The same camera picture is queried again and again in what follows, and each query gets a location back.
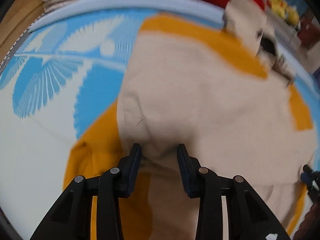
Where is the blue and white bed mat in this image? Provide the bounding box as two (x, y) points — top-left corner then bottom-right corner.
(0, 7), (320, 233)

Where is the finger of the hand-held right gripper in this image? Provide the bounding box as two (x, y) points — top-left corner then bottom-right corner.
(301, 164), (320, 198)

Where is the beige and yellow sweatshirt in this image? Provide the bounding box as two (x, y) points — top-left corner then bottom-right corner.
(62, 0), (317, 240)

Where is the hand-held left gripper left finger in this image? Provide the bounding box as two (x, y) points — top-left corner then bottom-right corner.
(30, 143), (142, 240)

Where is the yellow plush toy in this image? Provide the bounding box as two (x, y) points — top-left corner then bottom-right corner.
(267, 0), (285, 15)
(282, 4), (300, 27)

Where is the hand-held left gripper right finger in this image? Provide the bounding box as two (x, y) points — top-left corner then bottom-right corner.
(177, 144), (292, 240)

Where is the light blue mattress pad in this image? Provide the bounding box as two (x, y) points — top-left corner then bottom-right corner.
(29, 0), (225, 33)

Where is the dark red patterned cushion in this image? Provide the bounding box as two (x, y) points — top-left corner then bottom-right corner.
(299, 12), (320, 50)

